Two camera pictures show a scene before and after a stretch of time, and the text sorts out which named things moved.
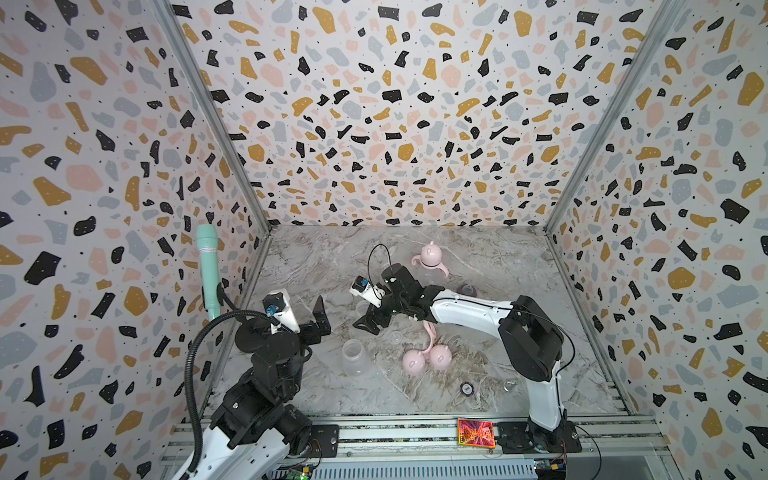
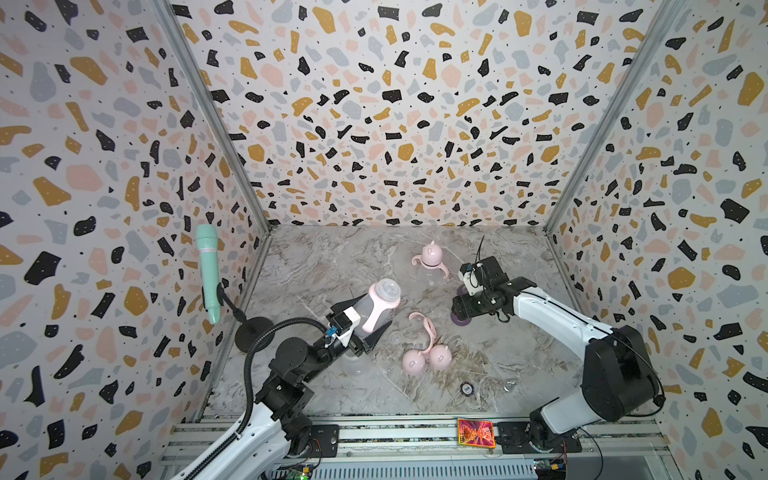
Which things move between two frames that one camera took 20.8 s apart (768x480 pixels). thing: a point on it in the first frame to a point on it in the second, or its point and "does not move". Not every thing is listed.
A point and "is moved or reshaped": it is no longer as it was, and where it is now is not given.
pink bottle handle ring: x=431 y=329 does not move
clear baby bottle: x=434 y=277 does not move
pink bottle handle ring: x=416 y=260 does not move
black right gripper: x=372 y=324 to x=462 y=303
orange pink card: x=476 y=433 does not move
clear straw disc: x=395 y=337 is moved or reshaped
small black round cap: x=467 y=389 does not move
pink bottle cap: x=431 y=255 does not move
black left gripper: x=312 y=329 to x=367 y=346
